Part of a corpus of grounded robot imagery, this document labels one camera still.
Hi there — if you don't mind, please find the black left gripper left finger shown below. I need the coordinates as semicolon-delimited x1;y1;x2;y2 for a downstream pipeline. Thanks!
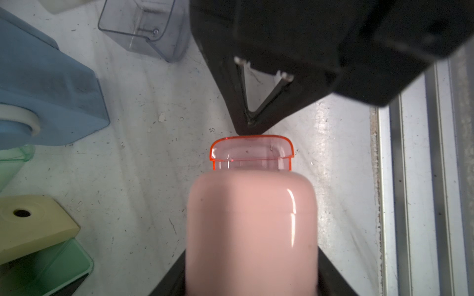
149;251;186;296

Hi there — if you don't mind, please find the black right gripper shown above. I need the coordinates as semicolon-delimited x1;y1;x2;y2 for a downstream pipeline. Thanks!
232;1;474;135

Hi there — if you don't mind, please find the pink pencil sharpener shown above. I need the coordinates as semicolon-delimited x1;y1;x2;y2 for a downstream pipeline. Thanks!
185;170;318;296

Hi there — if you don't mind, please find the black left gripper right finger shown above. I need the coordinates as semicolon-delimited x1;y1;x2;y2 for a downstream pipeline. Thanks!
317;248;358;296

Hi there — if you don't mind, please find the clear mint sharpener tray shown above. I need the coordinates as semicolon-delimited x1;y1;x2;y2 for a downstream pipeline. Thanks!
0;144;35;191

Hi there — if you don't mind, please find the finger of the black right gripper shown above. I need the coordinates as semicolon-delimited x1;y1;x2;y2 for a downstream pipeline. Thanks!
190;1;252;135

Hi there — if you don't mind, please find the mint green pencil sharpener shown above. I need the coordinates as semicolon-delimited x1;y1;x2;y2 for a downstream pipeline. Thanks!
1;195;94;296

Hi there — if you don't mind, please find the clear grey sharpener tray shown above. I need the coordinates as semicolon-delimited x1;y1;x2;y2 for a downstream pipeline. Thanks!
98;0;191;63

